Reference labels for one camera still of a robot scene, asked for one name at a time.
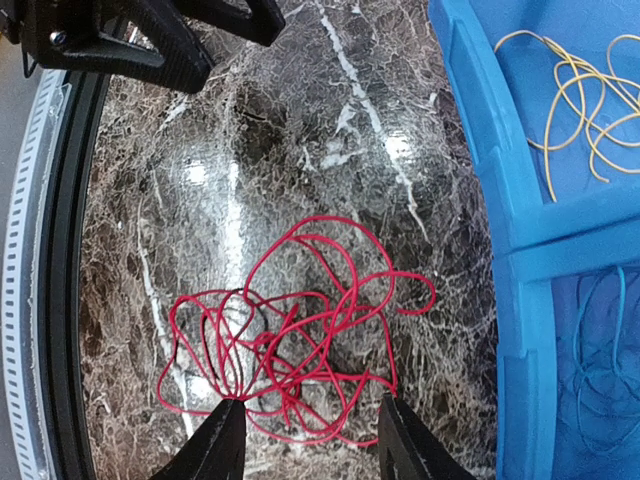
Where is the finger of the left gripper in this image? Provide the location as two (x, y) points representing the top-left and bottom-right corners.
(174, 0), (286, 47)
(19, 1), (211, 93)

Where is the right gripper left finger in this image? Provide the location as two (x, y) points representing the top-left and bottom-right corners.
(151, 399), (246, 480)

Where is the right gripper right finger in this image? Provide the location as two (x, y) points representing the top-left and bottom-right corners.
(378, 393), (475, 480)

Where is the red cable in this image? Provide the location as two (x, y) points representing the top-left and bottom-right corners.
(157, 215), (437, 449)

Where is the blue three-compartment plastic bin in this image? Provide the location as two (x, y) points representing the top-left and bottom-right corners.
(428, 1), (639, 479)

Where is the yellow cable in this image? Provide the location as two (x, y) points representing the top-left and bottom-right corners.
(584, 33), (640, 184)
(493, 29), (640, 204)

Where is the black front rail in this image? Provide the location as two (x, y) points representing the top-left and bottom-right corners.
(36, 73), (109, 479)

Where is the white slotted cable duct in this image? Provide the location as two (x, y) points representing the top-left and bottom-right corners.
(1, 70), (70, 479)

